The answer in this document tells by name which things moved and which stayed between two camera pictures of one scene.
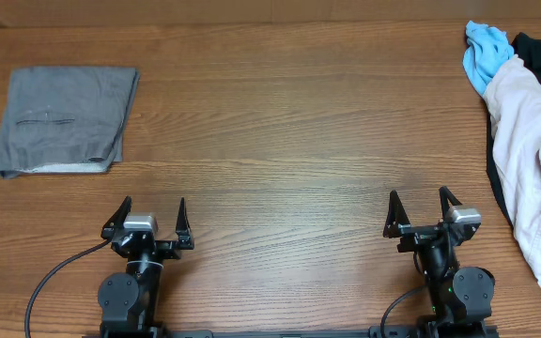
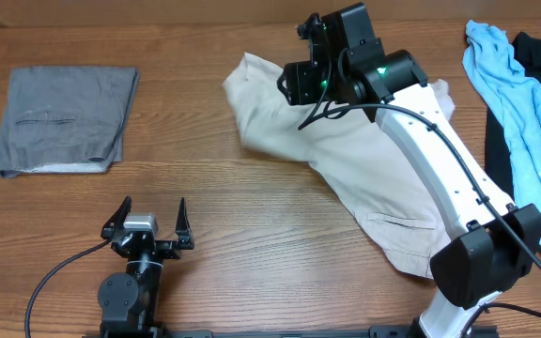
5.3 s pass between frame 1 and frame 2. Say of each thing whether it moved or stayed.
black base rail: stayed
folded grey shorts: stayed
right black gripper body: moved
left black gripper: stayed
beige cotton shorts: moved
